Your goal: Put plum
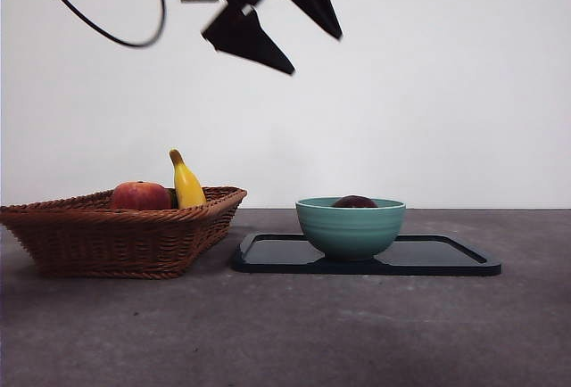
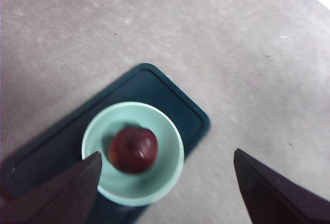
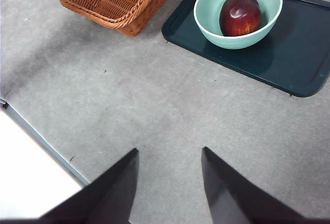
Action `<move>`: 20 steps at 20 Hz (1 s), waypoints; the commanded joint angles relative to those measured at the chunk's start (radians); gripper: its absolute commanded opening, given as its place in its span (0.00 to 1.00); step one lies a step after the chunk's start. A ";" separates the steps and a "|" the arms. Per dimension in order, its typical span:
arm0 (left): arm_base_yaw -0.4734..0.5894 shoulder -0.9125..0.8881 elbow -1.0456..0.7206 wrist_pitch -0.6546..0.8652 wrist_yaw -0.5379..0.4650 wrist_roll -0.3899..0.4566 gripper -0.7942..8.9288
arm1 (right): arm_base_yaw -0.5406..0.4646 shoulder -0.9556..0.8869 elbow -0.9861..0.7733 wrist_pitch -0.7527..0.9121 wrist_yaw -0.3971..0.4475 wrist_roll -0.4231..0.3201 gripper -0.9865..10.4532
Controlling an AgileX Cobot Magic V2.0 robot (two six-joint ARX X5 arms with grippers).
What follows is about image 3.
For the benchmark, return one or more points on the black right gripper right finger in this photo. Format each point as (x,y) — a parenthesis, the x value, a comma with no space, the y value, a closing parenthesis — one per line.
(237,198)

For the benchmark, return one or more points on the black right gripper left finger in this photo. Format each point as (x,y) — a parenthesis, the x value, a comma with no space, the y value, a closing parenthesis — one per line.
(103,200)

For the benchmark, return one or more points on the teal ribbed bowl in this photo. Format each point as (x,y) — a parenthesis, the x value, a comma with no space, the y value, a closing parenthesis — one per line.
(232,40)

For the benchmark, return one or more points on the dark red plum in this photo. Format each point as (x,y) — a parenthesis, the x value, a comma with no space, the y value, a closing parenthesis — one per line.
(239,15)

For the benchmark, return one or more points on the dark rectangular tray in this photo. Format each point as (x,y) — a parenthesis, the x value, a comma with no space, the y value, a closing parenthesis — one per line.
(296,53)

